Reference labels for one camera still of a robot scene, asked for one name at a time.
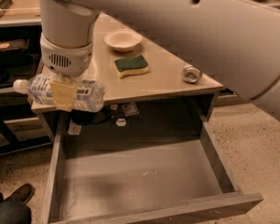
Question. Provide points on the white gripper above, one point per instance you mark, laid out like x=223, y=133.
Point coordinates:
x=66, y=60

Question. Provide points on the blue labelled plastic bottle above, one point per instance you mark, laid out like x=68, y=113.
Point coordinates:
x=89, y=94

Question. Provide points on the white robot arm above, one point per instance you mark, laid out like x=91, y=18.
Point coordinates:
x=237, y=42

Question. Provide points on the grey counter cabinet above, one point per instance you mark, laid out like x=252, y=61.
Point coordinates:
x=152, y=78

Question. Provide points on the open grey wooden drawer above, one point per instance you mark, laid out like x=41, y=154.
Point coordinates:
x=162, y=167

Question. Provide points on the green and yellow sponge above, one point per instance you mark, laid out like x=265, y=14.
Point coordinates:
x=133, y=66

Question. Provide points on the white bowl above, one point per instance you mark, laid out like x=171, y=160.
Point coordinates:
x=122, y=40

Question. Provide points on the brown shoe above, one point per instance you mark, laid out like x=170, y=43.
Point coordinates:
x=23, y=194

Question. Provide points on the silver drink can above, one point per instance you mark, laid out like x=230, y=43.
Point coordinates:
x=190, y=74

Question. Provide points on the dark trouser leg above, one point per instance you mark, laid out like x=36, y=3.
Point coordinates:
x=14, y=212

